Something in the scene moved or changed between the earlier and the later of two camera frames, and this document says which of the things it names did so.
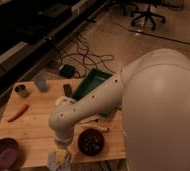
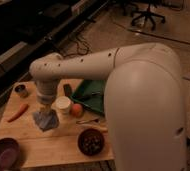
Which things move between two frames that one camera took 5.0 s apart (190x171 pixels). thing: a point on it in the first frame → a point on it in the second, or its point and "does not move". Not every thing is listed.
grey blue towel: (52, 163) → (46, 119)
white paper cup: (64, 101) does not move
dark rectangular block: (68, 90) does not move
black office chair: (148, 15) does not move
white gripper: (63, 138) → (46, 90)
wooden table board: (25, 120) does not move
